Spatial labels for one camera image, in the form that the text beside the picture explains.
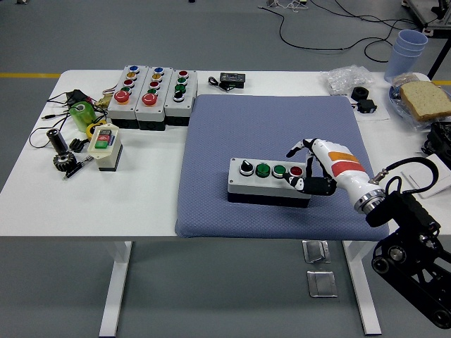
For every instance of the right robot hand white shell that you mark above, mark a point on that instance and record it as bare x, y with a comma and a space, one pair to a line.
341, 165

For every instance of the four-control grey button box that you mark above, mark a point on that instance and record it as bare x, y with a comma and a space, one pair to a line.
253, 184

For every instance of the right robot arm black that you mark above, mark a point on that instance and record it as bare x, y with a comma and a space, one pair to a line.
405, 207

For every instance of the four-button grey control box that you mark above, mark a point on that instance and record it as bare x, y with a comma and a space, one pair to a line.
178, 107

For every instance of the five-button box red mushroom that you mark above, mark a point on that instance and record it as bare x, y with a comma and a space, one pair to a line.
121, 109
149, 112

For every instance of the black servo motor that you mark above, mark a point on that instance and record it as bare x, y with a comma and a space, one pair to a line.
366, 106

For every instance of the white paper sheet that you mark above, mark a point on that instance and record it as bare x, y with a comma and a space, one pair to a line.
380, 112

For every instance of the clear plastic bag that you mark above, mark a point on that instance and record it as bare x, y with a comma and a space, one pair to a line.
345, 79

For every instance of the open metal floor socket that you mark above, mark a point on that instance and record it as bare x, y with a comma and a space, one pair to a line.
315, 251

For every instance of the black mechanical device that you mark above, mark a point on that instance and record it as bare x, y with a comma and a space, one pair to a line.
440, 139

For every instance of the blue-grey quilted mat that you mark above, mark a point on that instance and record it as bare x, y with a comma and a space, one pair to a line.
246, 123

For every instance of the bread slice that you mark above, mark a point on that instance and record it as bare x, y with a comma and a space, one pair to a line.
426, 98

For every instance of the closed metal floor socket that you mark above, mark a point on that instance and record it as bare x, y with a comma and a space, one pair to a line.
322, 284

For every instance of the stacked pale blue cups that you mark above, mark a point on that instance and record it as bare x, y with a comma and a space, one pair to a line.
401, 56

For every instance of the white table leg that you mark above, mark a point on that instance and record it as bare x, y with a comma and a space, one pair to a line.
116, 281
363, 292

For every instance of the black digital meter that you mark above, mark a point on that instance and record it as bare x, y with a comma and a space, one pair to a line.
232, 79

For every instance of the brass fitting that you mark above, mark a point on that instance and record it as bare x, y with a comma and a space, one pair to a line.
103, 101

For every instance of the yellow tape roll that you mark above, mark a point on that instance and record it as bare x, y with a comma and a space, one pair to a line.
89, 131

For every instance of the green translucent roll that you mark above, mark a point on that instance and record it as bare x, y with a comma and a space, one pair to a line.
82, 118

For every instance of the small black toothed part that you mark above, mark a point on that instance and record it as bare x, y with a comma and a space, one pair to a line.
78, 145

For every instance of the black pen tool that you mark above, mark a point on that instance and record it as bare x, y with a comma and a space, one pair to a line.
75, 169

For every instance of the black power adapter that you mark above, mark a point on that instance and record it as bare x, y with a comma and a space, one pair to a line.
79, 96

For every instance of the black metal gear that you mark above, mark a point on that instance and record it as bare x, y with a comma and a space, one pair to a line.
65, 162

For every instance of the dark metal cylinder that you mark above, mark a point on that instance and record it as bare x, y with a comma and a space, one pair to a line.
57, 141

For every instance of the white wall switch panel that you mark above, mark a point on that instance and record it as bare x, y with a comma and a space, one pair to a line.
445, 176

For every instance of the aluminium frame stand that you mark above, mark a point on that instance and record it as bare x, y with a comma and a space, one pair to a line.
424, 14

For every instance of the beige start-stop switch box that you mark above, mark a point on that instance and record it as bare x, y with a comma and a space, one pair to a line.
105, 156

